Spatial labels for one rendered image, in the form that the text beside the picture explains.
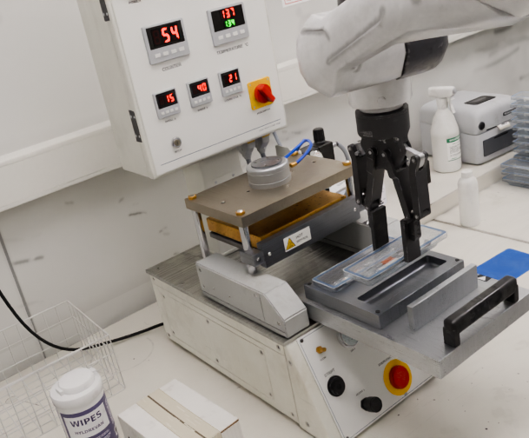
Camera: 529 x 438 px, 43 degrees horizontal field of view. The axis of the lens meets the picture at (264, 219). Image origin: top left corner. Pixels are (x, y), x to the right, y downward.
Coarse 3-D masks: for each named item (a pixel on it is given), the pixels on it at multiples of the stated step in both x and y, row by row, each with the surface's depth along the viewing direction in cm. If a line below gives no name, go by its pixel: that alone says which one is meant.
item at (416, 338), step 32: (448, 288) 98; (480, 288) 103; (320, 320) 107; (352, 320) 101; (416, 320) 95; (480, 320) 95; (512, 320) 98; (384, 352) 97; (416, 352) 91; (448, 352) 90
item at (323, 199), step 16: (320, 192) 128; (288, 208) 123; (304, 208) 122; (320, 208) 121; (208, 224) 127; (224, 224) 122; (256, 224) 119; (272, 224) 118; (288, 224) 117; (224, 240) 124; (240, 240) 119; (256, 240) 115
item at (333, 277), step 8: (392, 240) 116; (368, 248) 115; (352, 256) 113; (360, 256) 112; (344, 264) 111; (328, 272) 109; (336, 272) 109; (320, 280) 107; (328, 280) 107; (336, 280) 106; (344, 280) 106
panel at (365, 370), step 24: (312, 336) 109; (312, 360) 108; (336, 360) 110; (360, 360) 113; (384, 360) 115; (360, 384) 112; (384, 384) 114; (408, 384) 116; (336, 408) 108; (360, 408) 111; (384, 408) 113
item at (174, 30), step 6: (174, 24) 119; (150, 30) 116; (156, 30) 117; (162, 30) 118; (168, 30) 118; (174, 30) 119; (156, 36) 117; (162, 36) 118; (168, 36) 118; (174, 36) 119; (180, 36) 120; (156, 42) 117; (162, 42) 118; (168, 42) 119
